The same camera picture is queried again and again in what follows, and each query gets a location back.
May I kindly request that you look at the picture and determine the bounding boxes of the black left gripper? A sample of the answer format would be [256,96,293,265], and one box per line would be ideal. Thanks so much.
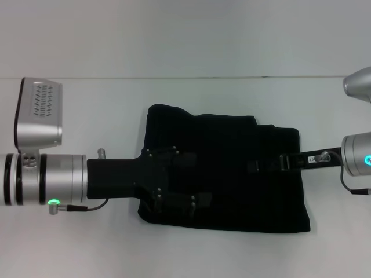
[86,146,213,218]

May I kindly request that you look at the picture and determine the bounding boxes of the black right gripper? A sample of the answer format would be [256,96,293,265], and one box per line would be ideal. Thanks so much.
[246,147,344,174]

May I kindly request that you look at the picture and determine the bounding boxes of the black shirt with white print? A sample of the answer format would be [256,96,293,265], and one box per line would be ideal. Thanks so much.
[136,103,312,233]

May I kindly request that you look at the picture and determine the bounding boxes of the right gripper cable with connectors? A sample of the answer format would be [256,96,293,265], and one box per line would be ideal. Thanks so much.
[317,149,371,195]

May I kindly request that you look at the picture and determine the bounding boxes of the gripper cable with connectors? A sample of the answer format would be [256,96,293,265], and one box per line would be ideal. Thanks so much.
[47,148,110,216]
[317,149,371,195]

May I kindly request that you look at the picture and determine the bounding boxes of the left gripper cable with connectors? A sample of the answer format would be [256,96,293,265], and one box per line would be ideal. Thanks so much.
[47,148,110,216]

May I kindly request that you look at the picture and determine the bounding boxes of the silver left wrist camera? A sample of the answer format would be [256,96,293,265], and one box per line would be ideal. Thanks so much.
[13,76,64,156]

